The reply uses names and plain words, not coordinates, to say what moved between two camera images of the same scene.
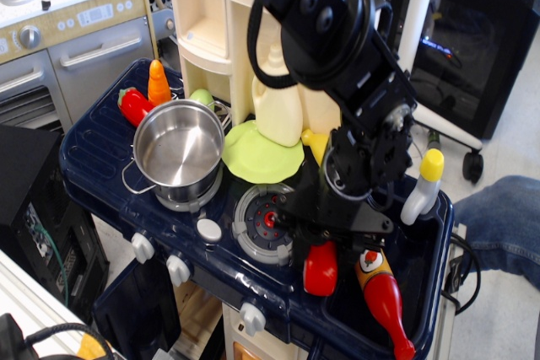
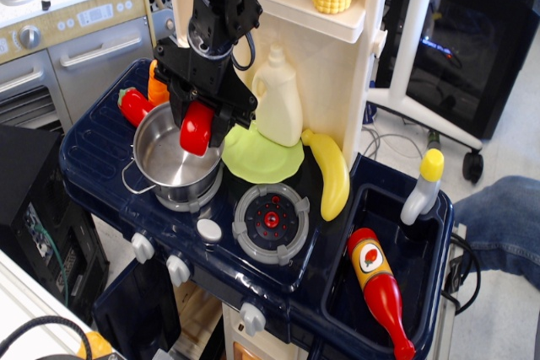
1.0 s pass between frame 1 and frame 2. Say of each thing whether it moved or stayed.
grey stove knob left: stayed
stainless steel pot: stayed
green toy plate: stayed
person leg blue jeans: stayed
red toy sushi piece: moved
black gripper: moved
